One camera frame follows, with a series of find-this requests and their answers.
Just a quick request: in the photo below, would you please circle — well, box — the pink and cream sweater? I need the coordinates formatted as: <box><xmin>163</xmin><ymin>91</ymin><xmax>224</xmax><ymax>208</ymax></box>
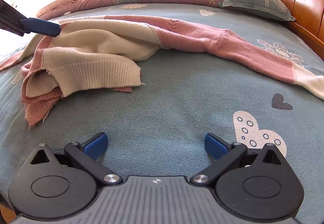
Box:
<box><xmin>1</xmin><ymin>15</ymin><xmax>323</xmax><ymax>126</ymax></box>

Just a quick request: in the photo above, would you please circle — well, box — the blue floral bed sheet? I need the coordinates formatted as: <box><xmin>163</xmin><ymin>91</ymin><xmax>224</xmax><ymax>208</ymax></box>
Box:
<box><xmin>0</xmin><ymin>2</ymin><xmax>324</xmax><ymax>224</ymax></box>

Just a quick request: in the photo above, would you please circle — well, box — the grey-green flower pillow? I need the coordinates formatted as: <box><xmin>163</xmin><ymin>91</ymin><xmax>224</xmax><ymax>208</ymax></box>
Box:
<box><xmin>222</xmin><ymin>0</ymin><xmax>295</xmax><ymax>22</ymax></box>

